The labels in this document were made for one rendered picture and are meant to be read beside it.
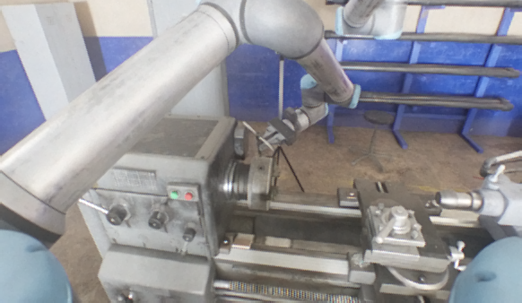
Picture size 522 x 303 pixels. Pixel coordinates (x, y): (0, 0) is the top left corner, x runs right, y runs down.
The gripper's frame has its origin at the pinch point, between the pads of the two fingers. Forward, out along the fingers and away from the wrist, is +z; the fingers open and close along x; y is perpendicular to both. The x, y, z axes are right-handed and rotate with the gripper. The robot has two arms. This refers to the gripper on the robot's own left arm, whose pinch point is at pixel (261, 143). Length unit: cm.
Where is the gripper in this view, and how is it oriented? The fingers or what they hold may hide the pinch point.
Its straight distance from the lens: 108.6
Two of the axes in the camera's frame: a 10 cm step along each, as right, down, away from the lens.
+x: -5.9, -5.8, 5.7
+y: 0.9, 6.5, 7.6
